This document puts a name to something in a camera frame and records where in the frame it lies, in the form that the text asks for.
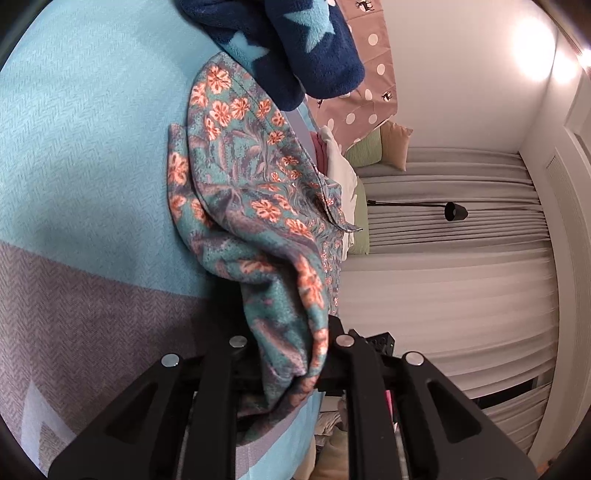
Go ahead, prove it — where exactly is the blue patterned bed sheet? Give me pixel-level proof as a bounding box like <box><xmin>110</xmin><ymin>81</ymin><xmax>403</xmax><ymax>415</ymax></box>
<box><xmin>0</xmin><ymin>0</ymin><xmax>334</xmax><ymax>480</ymax></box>

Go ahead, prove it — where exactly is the grey pleated curtain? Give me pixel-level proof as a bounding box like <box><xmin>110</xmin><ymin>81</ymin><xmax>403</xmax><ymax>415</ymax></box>
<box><xmin>339</xmin><ymin>149</ymin><xmax>559</xmax><ymax>450</ymax></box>

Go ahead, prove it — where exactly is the pink polka dot cover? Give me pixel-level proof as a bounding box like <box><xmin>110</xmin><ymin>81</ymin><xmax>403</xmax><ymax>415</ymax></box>
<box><xmin>307</xmin><ymin>1</ymin><xmax>398</xmax><ymax>151</ymax></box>

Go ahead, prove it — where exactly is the green pillow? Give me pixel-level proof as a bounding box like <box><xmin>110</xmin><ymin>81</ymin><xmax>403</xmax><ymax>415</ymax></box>
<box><xmin>348</xmin><ymin>178</ymin><xmax>370</xmax><ymax>255</ymax></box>
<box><xmin>345</xmin><ymin>129</ymin><xmax>382</xmax><ymax>169</ymax></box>

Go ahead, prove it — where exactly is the green pillow far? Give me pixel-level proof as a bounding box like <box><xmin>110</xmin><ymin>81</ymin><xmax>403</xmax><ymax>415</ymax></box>
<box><xmin>345</xmin><ymin>129</ymin><xmax>382</xmax><ymax>169</ymax></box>

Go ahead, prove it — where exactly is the tan pillow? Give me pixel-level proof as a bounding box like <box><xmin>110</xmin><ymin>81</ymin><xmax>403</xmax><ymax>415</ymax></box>
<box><xmin>380</xmin><ymin>121</ymin><xmax>414</xmax><ymax>171</ymax></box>

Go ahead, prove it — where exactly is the navy star fleece blanket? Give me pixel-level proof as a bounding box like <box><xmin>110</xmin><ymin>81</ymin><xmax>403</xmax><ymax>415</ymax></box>
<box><xmin>177</xmin><ymin>0</ymin><xmax>365</xmax><ymax>111</ymax></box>

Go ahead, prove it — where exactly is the floral teal shirt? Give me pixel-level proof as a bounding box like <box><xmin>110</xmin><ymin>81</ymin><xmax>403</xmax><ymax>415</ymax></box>
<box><xmin>167</xmin><ymin>53</ymin><xmax>353</xmax><ymax>444</ymax></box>

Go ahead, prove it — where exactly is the black floor lamp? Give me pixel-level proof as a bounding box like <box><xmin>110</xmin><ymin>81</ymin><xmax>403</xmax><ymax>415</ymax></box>
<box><xmin>367</xmin><ymin>199</ymin><xmax>469</xmax><ymax>222</ymax></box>

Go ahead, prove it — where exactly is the white folded garment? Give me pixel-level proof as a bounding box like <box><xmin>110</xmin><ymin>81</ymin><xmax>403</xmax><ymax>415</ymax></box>
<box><xmin>318</xmin><ymin>126</ymin><xmax>358</xmax><ymax>224</ymax></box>

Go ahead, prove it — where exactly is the green pillow near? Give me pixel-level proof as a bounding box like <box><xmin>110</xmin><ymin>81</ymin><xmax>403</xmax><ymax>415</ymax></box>
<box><xmin>348</xmin><ymin>178</ymin><xmax>370</xmax><ymax>255</ymax></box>

